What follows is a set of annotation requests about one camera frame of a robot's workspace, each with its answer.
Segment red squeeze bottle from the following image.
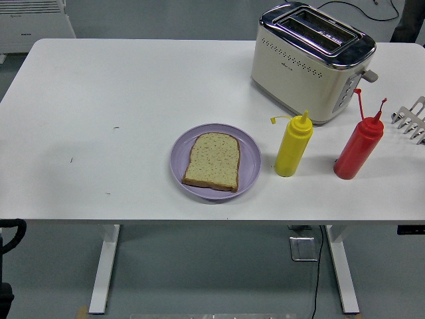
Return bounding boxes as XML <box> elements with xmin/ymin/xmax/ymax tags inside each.
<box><xmin>333</xmin><ymin>88</ymin><xmax>388</xmax><ymax>180</ymax></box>

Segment slice of bread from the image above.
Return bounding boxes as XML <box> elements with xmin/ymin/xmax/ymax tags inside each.
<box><xmin>181</xmin><ymin>132</ymin><xmax>241</xmax><ymax>193</ymax></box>

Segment purple round plate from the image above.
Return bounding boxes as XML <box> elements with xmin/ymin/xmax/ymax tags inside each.
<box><xmin>170</xmin><ymin>123</ymin><xmax>263</xmax><ymax>201</ymax></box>

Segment yellow squeeze bottle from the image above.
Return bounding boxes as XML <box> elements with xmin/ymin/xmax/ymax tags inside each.
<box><xmin>270</xmin><ymin>110</ymin><xmax>314</xmax><ymax>177</ymax></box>

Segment cream and chrome toaster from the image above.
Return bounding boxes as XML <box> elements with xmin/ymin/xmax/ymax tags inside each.
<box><xmin>250</xmin><ymin>2</ymin><xmax>379</xmax><ymax>126</ymax></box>

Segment metal floor outlet box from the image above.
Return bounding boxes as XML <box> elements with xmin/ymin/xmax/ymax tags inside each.
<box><xmin>288</xmin><ymin>235</ymin><xmax>319</xmax><ymax>262</ymax></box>

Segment white table leg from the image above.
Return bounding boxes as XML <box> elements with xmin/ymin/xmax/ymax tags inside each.
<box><xmin>88</xmin><ymin>224</ymin><xmax>121</xmax><ymax>315</ymax></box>
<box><xmin>324</xmin><ymin>225</ymin><xmax>361</xmax><ymax>315</ymax></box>

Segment silver metal toast rack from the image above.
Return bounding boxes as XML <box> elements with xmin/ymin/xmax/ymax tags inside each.
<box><xmin>390</xmin><ymin>96</ymin><xmax>425</xmax><ymax>146</ymax></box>

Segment black table control panel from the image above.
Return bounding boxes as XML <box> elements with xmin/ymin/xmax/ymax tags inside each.
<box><xmin>396</xmin><ymin>225</ymin><xmax>425</xmax><ymax>236</ymax></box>

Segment white ribbed appliance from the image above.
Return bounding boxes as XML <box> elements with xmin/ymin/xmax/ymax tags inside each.
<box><xmin>0</xmin><ymin>0</ymin><xmax>77</xmax><ymax>64</ymax></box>

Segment person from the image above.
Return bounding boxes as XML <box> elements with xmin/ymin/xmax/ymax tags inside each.
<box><xmin>390</xmin><ymin>0</ymin><xmax>425</xmax><ymax>44</ymax></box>

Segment thin black floor cable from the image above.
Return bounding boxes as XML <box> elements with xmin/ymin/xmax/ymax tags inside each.
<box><xmin>310</xmin><ymin>225</ymin><xmax>325</xmax><ymax>319</ymax></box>

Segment looped black floor cable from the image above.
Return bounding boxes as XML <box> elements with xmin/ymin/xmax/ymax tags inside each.
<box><xmin>317</xmin><ymin>0</ymin><xmax>401</xmax><ymax>21</ymax></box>

